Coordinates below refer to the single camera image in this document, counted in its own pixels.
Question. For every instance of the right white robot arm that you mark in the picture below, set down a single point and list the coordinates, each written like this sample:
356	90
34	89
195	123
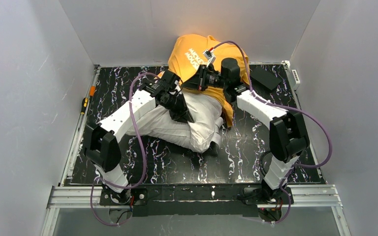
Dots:
287	131

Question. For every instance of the yellow handled screwdriver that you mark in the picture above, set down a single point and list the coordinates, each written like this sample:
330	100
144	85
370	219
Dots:
86	101

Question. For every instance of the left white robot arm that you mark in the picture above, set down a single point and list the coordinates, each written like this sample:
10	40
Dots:
101	140

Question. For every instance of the aluminium frame rail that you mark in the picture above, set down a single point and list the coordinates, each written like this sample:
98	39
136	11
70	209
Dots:
304	195

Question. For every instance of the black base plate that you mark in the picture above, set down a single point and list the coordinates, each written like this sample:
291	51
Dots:
248	200

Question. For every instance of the white pillow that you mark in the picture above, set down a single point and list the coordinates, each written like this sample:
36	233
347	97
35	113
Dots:
196	136

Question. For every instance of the white power strip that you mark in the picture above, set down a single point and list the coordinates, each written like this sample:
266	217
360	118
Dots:
295	80

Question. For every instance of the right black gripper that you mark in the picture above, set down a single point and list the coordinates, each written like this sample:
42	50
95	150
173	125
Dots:
201	77

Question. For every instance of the black flat pad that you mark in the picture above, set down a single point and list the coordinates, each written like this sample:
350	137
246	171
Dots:
265	78

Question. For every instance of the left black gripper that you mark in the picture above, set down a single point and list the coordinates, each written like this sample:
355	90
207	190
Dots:
178	108

